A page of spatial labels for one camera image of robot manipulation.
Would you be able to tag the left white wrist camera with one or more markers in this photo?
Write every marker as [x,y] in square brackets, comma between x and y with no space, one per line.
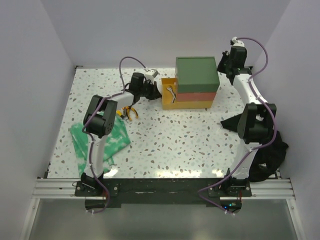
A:
[151,74]

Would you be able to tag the green drawer box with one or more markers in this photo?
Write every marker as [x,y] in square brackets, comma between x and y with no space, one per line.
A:
[196,74]

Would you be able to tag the green white cloth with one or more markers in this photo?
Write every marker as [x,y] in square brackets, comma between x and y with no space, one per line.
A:
[115,142]

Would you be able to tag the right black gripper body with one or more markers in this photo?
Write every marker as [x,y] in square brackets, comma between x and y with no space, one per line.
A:
[223,63]

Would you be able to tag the yellow handled screwdriver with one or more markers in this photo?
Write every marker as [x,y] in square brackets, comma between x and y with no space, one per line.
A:
[120,114]

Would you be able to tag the aluminium rail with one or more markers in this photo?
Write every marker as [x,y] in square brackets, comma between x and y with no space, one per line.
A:
[62,188]

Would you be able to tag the orange black pliers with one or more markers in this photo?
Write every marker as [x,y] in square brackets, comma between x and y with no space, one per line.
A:
[126,113]

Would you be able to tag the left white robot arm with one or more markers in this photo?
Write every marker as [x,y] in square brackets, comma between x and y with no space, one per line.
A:
[99,118]

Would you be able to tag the yellow drawer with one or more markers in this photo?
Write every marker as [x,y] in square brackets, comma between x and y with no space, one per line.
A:
[167,97]

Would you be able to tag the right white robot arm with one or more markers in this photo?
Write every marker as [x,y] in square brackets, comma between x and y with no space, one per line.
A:
[255,104]

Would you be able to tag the orange drawer box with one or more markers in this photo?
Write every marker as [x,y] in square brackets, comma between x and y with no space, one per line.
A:
[195,96]

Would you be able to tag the black cloth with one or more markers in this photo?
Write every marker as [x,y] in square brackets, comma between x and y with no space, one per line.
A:
[261,150]

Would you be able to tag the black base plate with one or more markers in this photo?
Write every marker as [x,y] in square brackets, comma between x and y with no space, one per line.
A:
[164,191]

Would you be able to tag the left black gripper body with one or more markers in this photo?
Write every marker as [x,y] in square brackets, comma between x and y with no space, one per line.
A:
[148,90]

